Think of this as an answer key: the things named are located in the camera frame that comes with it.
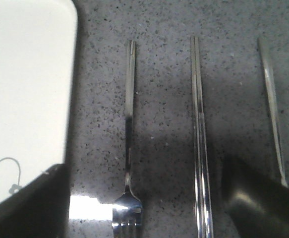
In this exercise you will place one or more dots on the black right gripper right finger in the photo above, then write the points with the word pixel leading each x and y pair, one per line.
pixel 257 205

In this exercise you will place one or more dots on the cream rabbit serving tray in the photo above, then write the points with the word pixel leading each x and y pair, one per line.
pixel 37 48

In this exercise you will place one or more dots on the silver metal spoon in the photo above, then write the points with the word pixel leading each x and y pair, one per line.
pixel 272 101

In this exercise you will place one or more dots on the silver metal fork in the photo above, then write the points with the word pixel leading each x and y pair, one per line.
pixel 127 209

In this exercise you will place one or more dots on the silver metal chopstick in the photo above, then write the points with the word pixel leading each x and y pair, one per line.
pixel 198 142
pixel 208 207

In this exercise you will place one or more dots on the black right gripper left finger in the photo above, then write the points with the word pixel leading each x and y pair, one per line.
pixel 40 209

